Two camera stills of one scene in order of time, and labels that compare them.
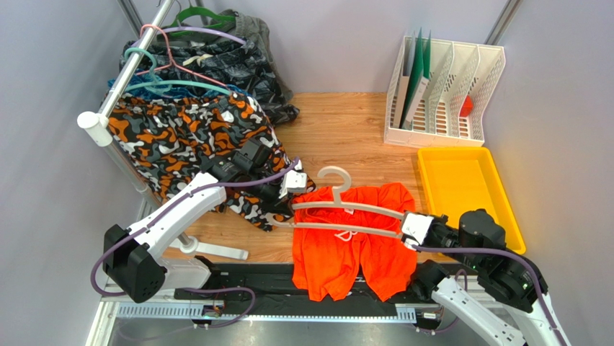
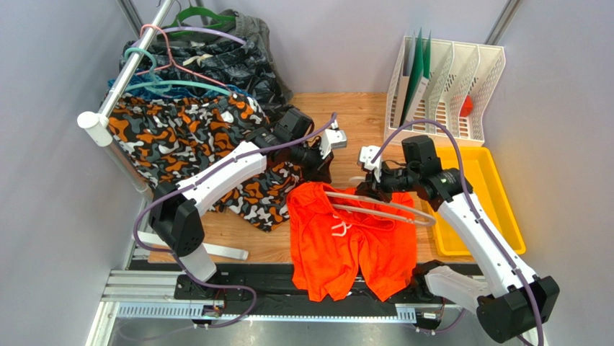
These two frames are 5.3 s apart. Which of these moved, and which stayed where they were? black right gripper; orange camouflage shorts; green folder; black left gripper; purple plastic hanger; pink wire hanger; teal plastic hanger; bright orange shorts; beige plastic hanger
Moved: black left gripper; black right gripper; beige plastic hanger
Stayed: bright orange shorts; pink wire hanger; green folder; teal plastic hanger; orange camouflage shorts; purple plastic hanger
